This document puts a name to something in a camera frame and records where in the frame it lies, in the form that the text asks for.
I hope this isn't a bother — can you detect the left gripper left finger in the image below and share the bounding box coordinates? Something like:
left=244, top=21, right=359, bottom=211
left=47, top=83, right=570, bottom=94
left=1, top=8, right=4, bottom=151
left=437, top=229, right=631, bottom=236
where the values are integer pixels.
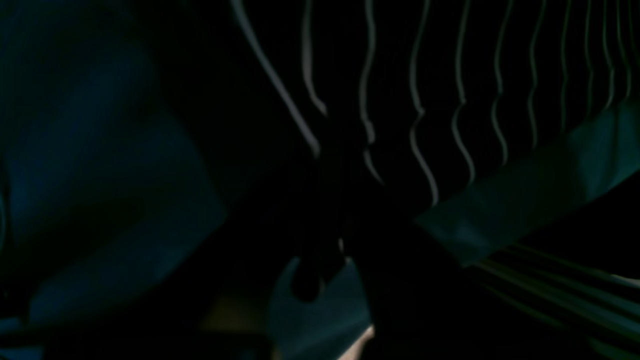
left=36, top=150, right=346, bottom=360

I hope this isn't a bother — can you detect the navy white striped t-shirt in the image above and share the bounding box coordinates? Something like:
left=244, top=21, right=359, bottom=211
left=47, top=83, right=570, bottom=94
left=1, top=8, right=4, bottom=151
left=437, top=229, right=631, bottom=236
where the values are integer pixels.
left=140, top=0, right=640, bottom=351

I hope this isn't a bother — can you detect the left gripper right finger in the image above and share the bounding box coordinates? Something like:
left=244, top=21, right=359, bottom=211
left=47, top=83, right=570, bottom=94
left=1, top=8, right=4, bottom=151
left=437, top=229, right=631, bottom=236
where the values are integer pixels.
left=343, top=178, right=601, bottom=360

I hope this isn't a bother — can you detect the teal table cloth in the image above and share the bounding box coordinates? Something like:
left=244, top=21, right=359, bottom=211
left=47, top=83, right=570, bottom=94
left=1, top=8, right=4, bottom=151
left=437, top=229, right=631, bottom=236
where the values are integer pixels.
left=0, top=0, right=640, bottom=360

